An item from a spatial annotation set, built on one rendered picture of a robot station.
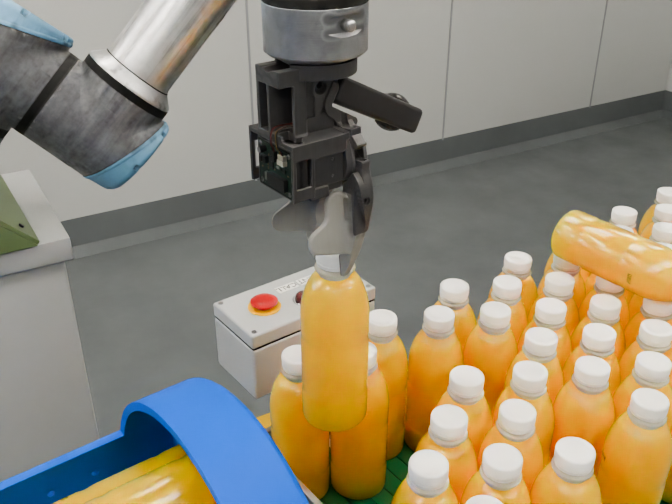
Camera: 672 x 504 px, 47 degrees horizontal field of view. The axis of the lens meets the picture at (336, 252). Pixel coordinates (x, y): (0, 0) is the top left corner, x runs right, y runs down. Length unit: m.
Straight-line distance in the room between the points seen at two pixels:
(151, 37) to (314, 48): 0.64
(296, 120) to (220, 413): 0.25
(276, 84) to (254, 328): 0.41
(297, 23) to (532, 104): 4.17
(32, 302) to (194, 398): 0.68
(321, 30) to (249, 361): 0.50
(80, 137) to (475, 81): 3.37
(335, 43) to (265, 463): 0.34
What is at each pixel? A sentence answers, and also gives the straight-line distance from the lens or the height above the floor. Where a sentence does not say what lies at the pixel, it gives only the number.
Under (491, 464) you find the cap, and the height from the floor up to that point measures 1.11.
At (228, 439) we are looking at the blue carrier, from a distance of 0.62.
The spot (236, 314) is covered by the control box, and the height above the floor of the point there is 1.10.
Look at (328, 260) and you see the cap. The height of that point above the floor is 1.28.
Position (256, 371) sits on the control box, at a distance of 0.99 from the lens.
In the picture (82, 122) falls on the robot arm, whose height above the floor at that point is 1.26.
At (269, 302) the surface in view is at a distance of 1.00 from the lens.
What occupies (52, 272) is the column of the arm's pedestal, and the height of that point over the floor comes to 1.04.
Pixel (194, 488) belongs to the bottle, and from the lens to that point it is 0.64.
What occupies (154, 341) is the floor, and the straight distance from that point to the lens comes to 2.93.
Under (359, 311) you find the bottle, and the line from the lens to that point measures 0.77.
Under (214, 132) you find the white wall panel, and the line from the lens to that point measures 3.65.
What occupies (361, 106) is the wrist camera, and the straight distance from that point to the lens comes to 0.70.
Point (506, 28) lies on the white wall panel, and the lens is 4.47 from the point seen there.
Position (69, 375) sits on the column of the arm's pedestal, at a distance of 1.39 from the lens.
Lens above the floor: 1.65
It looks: 29 degrees down
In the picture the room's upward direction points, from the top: straight up
